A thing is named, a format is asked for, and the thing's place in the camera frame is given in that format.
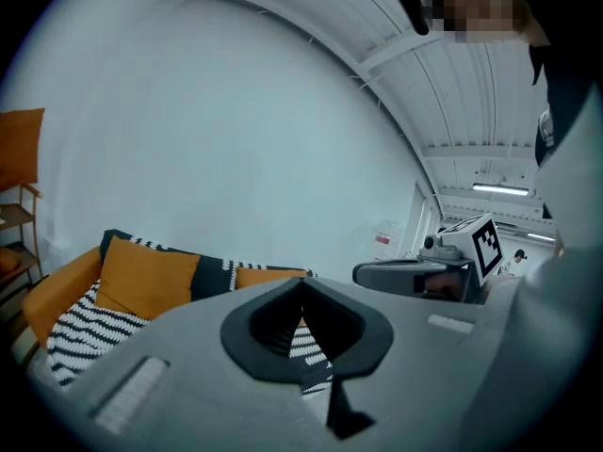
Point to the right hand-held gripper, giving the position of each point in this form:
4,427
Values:
471,252

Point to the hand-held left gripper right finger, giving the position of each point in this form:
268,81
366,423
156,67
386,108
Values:
414,370

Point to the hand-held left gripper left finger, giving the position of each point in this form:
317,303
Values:
198,393

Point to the black white striped blanket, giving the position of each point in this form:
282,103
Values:
94,327

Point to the orange sofa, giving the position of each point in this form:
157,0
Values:
52,295

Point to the person's right forearm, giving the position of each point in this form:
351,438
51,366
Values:
551,346

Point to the small orange cushion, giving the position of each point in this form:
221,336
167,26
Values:
264,277

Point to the large orange cushion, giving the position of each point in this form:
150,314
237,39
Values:
143,278

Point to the long ceiling lamp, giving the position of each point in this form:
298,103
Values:
500,188

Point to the short ceiling lamp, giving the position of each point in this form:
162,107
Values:
541,237

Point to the person's upper body clothing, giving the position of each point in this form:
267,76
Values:
570,158

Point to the wooden shelf rack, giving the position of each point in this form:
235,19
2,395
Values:
19,247

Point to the person's head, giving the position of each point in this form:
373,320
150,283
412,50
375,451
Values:
476,7

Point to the orange pillow on shelf rack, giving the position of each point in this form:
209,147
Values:
19,146

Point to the white red wall poster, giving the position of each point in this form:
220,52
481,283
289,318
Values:
387,239

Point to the black head-worn camera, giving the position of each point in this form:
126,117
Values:
414,12

